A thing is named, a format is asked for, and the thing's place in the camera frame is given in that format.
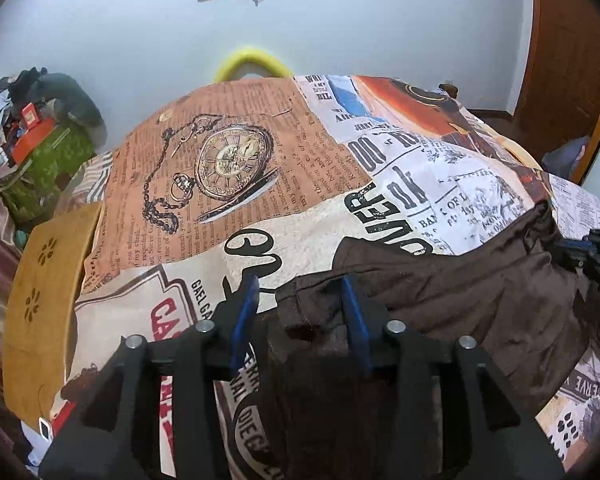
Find yellow foam tube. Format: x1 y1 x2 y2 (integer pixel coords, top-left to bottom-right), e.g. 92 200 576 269
214 47 292 82

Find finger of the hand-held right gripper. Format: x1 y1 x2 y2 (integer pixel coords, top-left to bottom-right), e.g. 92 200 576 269
552 239 597 272

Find blue cloth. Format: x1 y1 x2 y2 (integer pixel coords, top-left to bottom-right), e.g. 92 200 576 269
542 136 591 178

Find pile of mixed clothes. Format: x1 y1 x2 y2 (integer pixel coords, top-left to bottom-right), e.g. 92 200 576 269
0 67 46 161

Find brown pants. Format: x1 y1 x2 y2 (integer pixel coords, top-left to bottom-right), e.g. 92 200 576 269
257 200 600 480

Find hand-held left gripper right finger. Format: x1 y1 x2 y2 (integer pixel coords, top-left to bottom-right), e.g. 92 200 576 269
341 275 566 480

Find yellow wooden bed board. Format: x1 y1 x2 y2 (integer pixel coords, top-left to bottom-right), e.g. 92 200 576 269
2 202 103 428

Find brown wooden door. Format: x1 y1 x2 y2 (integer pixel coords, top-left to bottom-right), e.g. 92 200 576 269
510 0 600 186

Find orange box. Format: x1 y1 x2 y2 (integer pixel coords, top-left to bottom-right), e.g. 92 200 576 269
10 119 56 163

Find printed blanket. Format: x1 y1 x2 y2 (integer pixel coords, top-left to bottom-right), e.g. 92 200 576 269
50 74 600 480

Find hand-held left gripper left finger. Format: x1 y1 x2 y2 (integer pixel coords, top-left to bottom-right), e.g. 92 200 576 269
39 274 260 480

